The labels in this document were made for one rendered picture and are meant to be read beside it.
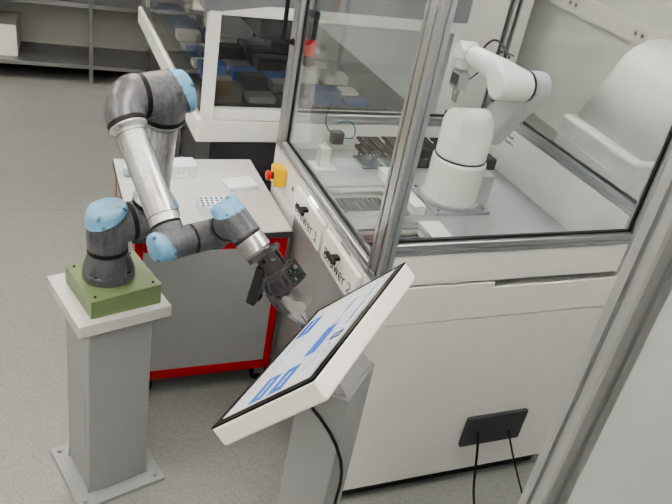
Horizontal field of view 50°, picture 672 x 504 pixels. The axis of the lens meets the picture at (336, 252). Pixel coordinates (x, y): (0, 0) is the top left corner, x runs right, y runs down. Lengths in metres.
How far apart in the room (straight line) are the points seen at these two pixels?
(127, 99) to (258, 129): 1.46
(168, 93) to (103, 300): 0.63
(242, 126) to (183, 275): 0.84
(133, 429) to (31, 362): 0.80
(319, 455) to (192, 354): 1.30
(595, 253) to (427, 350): 0.64
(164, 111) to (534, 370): 1.58
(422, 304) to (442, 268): 0.13
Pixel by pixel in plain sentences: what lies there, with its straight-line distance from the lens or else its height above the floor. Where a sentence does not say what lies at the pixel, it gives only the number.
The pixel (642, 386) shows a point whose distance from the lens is 0.93.
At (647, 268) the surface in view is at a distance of 0.78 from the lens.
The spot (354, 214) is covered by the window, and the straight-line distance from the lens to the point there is 2.24.
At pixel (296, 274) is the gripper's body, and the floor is 1.13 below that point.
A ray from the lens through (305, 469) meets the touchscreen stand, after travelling 1.77.
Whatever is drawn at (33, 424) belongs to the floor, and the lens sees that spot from 2.95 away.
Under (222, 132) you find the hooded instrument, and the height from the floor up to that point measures 0.85.
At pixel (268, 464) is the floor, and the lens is 2.81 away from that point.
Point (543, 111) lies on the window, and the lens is 2.09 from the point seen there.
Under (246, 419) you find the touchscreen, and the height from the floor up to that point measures 1.03.
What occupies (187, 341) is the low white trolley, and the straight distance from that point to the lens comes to 2.87.
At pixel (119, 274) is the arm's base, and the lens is 2.17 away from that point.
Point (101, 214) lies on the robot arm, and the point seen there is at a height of 1.05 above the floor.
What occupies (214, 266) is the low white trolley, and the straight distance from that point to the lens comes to 2.69.
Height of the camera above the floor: 2.07
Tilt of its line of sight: 30 degrees down
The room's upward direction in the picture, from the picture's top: 11 degrees clockwise
